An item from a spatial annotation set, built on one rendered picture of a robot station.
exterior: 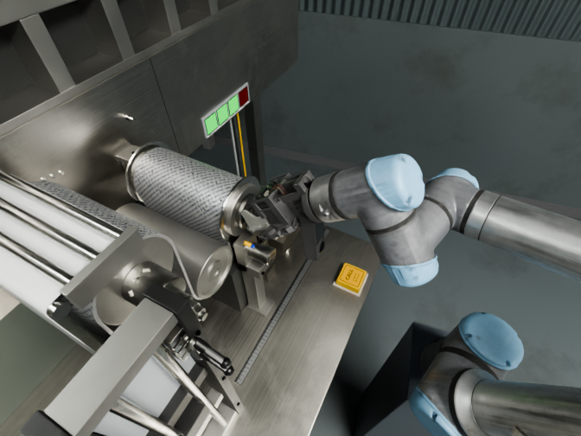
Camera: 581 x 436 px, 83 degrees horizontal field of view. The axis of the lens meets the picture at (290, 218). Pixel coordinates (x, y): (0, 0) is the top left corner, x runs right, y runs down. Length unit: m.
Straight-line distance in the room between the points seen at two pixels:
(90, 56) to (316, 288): 0.79
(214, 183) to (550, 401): 0.62
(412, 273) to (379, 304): 1.54
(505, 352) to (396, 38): 1.78
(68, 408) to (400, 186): 0.40
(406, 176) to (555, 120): 2.12
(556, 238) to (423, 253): 0.16
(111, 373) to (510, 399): 0.53
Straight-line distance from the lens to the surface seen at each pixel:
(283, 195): 0.54
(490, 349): 0.77
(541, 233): 0.54
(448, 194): 0.56
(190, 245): 0.68
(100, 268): 0.42
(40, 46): 0.75
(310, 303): 0.96
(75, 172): 0.81
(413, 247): 0.48
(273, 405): 0.88
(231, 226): 0.66
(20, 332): 0.94
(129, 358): 0.37
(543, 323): 2.37
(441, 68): 2.25
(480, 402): 0.67
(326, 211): 0.48
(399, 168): 0.42
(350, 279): 0.98
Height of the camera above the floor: 1.76
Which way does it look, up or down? 50 degrees down
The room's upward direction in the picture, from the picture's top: straight up
